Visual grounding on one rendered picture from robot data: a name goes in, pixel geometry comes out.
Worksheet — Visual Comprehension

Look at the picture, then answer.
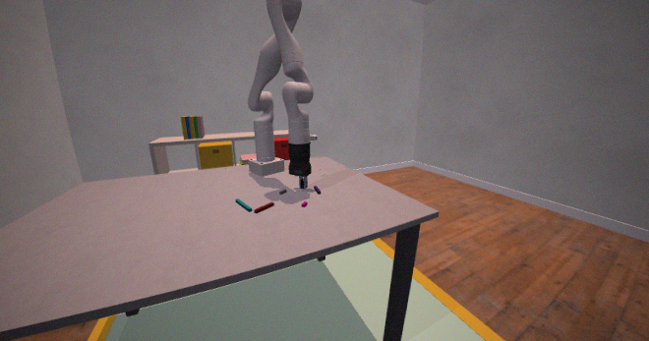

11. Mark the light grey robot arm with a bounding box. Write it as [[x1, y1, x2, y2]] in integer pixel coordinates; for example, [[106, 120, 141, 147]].
[[248, 0, 314, 162]]

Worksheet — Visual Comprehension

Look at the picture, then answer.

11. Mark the red rod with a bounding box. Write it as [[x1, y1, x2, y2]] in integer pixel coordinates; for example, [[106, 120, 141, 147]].
[[255, 202, 274, 213]]

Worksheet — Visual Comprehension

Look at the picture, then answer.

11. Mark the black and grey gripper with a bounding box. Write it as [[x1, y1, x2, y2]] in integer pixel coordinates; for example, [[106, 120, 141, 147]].
[[288, 129, 318, 189]]

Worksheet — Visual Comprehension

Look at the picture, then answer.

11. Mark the turquoise rod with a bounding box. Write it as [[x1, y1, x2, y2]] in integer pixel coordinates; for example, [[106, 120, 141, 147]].
[[235, 199, 252, 212]]

